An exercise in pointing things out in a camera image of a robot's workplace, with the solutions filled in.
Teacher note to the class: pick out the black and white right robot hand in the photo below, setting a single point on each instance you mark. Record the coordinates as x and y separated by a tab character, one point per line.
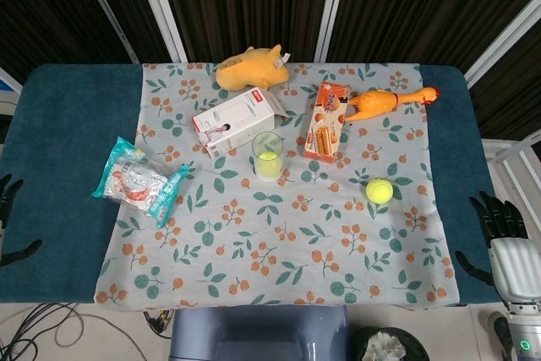
513	268

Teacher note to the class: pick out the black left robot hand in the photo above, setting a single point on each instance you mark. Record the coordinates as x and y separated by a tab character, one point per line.
6	196

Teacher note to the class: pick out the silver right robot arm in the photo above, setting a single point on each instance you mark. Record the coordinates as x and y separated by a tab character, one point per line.
524	327

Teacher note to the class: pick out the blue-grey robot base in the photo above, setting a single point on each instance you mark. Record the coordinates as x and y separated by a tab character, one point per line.
258	331

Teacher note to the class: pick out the clear glass with ball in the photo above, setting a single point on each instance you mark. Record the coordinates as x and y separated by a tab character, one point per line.
267	143

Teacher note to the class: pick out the teal fabric table cover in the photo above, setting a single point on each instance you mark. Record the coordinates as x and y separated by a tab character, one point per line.
76	124

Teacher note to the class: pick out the teal plastic snack bag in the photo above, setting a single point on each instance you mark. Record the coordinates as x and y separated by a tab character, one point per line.
135	179

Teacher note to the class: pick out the black waste bin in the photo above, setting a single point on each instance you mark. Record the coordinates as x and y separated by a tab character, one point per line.
380	346

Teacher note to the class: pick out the orange rubber chicken toy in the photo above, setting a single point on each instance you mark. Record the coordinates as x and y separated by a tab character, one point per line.
372	105

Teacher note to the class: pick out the orange biscuit stick box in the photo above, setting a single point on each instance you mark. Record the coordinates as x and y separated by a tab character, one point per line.
325	124

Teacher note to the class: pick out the floral leaf and berry tablecloth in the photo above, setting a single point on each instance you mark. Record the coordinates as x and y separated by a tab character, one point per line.
274	242

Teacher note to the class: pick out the white red appliance carton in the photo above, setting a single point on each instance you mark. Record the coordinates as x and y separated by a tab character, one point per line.
236	120

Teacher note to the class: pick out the yellow plush toy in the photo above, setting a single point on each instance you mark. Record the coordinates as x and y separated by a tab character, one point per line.
249	71

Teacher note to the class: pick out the white metal frame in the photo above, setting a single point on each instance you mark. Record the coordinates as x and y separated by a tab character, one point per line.
507	154

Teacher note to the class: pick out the thin grey partition post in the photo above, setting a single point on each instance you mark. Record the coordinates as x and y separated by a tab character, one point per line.
105	8

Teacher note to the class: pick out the wide white partition post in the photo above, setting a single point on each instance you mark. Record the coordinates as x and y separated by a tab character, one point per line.
160	8
503	44
331	8

